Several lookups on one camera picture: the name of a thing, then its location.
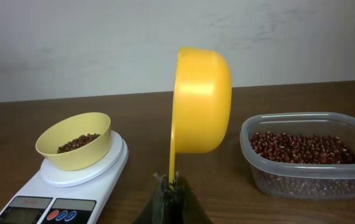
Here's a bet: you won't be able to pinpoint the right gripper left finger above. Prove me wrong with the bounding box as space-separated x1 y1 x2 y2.
133 173 173 224

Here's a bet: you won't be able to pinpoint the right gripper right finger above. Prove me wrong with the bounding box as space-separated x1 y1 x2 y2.
172 177 213 224

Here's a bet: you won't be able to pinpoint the yellow measuring scoop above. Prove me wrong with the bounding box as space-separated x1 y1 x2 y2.
168 47 232 183

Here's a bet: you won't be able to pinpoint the red beans in bowl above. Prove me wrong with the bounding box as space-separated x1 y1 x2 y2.
57 133 100 154

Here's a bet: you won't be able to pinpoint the pale yellow plastic bowl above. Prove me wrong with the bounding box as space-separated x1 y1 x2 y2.
35 112 113 171

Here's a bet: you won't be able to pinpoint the white digital kitchen scale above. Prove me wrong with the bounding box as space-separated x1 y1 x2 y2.
0 131 129 223

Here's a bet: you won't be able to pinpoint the red beans in container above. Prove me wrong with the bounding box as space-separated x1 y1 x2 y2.
249 132 355 198

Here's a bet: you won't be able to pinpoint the clear plastic food container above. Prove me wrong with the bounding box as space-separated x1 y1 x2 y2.
240 112 355 199

